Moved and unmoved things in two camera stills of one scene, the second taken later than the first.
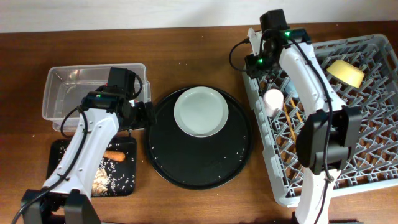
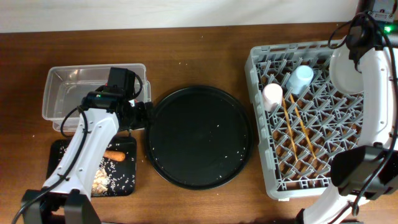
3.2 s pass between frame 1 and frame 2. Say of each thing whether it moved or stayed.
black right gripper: moved
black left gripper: stayed
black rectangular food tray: stayed
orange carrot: stayed
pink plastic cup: moved
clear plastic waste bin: stayed
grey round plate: moved
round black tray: stayed
